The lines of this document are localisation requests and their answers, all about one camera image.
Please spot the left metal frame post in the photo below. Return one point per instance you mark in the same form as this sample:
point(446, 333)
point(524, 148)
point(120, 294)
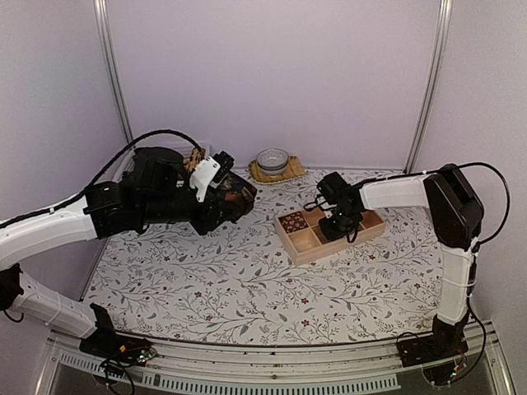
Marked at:
point(107, 47)

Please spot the metal frame post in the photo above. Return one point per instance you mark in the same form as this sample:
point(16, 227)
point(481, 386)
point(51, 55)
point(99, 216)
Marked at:
point(107, 47)
point(437, 55)

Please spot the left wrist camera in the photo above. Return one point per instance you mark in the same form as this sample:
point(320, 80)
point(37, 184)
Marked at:
point(211, 170)

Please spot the brown green patterned tie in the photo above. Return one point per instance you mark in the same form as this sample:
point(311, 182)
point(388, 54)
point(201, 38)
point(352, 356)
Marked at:
point(237, 196)

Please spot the wooden compartment box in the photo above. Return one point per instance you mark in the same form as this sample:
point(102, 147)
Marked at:
point(308, 245)

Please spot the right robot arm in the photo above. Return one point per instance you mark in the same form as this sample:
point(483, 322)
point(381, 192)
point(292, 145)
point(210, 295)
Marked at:
point(456, 214)

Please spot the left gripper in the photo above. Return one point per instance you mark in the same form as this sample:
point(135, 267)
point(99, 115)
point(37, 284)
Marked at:
point(209, 220)

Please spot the floral tablecloth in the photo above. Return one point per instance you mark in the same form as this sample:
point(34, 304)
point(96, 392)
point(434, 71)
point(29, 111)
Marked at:
point(237, 285)

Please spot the white plastic basket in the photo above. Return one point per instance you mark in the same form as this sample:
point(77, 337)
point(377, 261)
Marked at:
point(184, 148)

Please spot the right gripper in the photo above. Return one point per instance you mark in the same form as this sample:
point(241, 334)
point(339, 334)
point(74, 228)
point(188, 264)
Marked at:
point(333, 233)

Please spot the yellow woven mat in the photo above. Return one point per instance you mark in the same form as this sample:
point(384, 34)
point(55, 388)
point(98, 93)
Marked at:
point(292, 170)

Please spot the front metal rail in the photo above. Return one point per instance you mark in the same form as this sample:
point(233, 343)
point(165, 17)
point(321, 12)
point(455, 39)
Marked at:
point(351, 368)

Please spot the right metal frame post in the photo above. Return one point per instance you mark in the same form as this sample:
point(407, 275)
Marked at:
point(437, 55)

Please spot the rolled dark patterned tie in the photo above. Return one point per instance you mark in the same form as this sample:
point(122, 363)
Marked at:
point(293, 222)

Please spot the yellow spotted tie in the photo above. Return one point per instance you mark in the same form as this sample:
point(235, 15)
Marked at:
point(193, 159)

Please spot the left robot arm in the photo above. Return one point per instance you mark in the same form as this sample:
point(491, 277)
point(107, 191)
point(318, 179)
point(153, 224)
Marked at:
point(159, 189)

